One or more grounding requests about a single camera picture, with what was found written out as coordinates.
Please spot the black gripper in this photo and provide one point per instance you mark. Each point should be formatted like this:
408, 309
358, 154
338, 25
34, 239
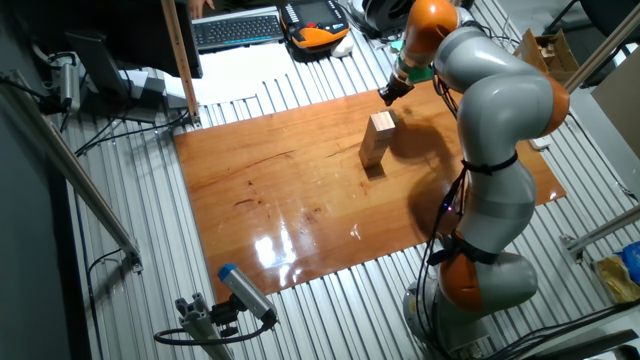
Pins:
400, 86

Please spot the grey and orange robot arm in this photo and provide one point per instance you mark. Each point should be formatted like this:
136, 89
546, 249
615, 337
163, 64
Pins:
500, 110

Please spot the bare person hand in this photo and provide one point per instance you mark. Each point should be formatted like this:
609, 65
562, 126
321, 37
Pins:
200, 6

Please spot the white computer mouse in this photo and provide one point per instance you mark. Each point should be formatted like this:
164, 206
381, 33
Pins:
344, 47

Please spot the black round spool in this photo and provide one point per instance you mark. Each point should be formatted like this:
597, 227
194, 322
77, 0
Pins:
382, 17

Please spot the orange and black teach pendant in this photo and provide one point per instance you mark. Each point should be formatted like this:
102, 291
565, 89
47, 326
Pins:
315, 35

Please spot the white power strip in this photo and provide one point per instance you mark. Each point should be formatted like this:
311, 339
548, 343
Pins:
540, 144

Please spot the white paper sheets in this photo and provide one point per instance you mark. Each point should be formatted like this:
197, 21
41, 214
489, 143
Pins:
235, 75

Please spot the glossy brown wooden board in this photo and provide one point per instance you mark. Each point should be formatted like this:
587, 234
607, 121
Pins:
280, 215

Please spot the open cardboard box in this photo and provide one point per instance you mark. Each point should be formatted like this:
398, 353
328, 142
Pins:
550, 52

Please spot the black computer keyboard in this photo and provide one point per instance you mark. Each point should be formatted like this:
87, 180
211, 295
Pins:
235, 31

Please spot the aluminium profile bar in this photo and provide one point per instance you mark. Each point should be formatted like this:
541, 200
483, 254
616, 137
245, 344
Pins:
600, 232
605, 47

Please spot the grey board panel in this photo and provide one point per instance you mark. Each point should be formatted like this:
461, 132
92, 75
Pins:
620, 95

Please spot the black office chair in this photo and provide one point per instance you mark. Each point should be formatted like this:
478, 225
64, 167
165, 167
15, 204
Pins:
610, 12

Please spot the grey box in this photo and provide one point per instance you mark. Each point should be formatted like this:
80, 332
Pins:
150, 92

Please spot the black computer monitor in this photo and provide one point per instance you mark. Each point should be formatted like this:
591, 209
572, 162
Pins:
140, 35

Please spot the yellow plastic bag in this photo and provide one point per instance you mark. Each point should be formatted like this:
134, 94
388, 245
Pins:
617, 280

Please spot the blue plastic bag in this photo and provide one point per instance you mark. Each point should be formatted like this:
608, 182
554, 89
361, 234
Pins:
634, 260

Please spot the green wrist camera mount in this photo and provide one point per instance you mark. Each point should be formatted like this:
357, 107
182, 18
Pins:
422, 74

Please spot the wood coloured upright post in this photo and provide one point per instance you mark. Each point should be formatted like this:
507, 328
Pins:
180, 60

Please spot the silver camera with blue cap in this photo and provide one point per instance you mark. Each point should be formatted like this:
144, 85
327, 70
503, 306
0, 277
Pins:
245, 292

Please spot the black camera clamp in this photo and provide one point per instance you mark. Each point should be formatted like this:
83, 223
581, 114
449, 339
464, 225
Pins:
225, 315

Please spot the aluminium profile camera stand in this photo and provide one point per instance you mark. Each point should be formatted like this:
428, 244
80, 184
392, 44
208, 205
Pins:
200, 325

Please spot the aluminium frame beam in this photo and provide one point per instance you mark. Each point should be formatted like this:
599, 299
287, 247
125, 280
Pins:
75, 175

